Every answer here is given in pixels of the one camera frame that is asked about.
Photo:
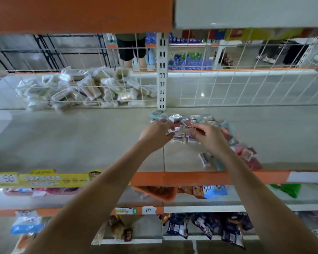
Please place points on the person's left hand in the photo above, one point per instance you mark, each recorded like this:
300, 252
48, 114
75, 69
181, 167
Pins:
156, 135

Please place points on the person's right hand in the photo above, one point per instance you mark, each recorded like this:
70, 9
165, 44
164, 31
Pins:
212, 139

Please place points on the grey white small box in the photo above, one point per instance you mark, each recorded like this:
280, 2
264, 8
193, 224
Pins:
179, 138

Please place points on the pile of mixed erasers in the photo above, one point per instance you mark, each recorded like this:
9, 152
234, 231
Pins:
238, 150

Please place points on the person's left forearm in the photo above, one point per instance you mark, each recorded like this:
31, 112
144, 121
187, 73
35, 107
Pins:
90, 209

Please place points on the person's right forearm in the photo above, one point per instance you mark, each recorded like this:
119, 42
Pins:
270, 209

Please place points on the white orange metal shelf unit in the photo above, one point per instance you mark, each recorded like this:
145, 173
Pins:
69, 140

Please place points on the blue small snack packet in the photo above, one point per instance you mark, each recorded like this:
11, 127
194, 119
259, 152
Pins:
214, 191

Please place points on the pile of white packets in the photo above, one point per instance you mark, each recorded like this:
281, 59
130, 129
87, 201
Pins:
85, 90

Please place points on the row of blue bottles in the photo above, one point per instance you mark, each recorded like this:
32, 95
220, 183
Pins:
188, 55

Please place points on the row of dark snack packets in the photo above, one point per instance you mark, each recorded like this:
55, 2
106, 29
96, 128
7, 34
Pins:
206, 224

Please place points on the green packet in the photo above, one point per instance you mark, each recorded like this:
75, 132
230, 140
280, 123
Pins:
287, 189

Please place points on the yellow price label strip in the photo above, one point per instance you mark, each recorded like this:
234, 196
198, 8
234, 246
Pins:
42, 180

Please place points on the black metal rack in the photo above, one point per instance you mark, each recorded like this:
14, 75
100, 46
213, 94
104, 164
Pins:
42, 50

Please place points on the blue orange snack packet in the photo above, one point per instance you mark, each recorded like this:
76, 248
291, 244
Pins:
26, 222

